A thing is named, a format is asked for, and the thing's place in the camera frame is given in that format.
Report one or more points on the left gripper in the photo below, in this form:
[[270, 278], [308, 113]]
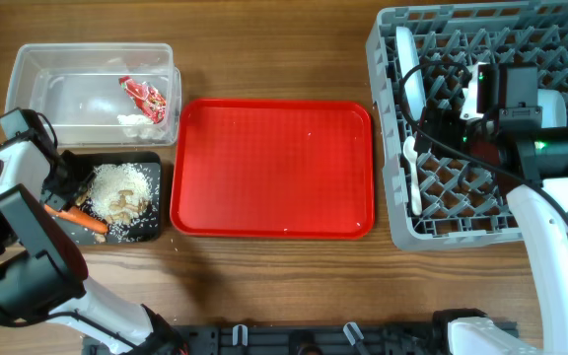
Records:
[[87, 176]]

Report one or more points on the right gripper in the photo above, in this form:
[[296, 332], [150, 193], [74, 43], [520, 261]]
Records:
[[432, 130]]

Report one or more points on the white plastic spoon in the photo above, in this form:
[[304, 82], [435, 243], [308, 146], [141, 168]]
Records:
[[409, 153]]

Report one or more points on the orange carrot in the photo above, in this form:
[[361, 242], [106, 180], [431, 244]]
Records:
[[76, 216]]

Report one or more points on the light blue plate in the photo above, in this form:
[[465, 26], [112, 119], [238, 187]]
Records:
[[408, 59]]

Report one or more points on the white tissue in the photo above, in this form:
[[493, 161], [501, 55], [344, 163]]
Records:
[[135, 125]]

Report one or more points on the red snack wrapper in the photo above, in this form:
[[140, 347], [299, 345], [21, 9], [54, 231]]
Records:
[[146, 97]]

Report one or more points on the light blue bowl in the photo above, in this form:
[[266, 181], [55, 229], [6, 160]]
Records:
[[554, 113]]

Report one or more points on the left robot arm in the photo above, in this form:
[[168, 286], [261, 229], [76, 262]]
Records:
[[43, 275]]

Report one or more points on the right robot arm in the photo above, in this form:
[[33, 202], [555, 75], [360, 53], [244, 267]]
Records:
[[530, 163]]

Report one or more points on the grey dishwasher rack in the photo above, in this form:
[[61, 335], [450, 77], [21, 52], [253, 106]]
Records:
[[460, 206]]

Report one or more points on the rice and nuts pile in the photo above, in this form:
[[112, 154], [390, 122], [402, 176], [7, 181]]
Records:
[[126, 197]]

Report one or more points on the black plastic tray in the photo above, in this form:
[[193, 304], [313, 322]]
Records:
[[84, 236]]

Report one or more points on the clear plastic bin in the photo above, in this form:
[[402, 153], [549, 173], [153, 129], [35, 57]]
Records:
[[75, 85]]

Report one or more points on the red serving tray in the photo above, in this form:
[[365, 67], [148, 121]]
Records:
[[274, 169]]

